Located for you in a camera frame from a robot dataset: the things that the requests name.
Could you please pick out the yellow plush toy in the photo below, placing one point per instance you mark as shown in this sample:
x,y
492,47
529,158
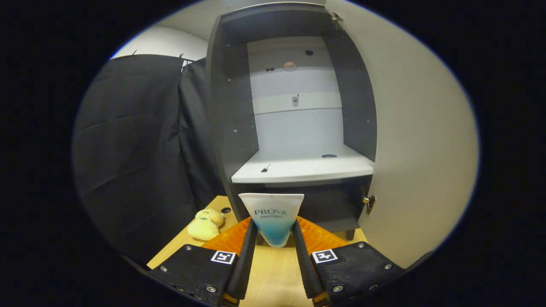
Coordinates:
x,y
204,228

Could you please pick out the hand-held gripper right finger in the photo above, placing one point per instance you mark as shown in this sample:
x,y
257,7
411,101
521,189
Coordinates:
x,y
303,264

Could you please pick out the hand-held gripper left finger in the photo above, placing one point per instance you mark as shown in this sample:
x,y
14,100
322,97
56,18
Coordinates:
x,y
245,264

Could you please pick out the white cabinet shelf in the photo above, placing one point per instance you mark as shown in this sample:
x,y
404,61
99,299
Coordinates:
x,y
307,168

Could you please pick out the beige cabinet door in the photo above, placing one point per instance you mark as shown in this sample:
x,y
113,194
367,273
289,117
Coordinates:
x,y
422,149

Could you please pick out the black backdrop cloth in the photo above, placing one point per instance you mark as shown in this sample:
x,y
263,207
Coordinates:
x,y
136,149

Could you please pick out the metal door hinge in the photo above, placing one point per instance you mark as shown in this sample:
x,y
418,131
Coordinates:
x,y
369,204
336,19

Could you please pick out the white blue cosmetic tube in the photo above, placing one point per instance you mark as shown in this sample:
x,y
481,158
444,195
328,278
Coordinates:
x,y
273,213

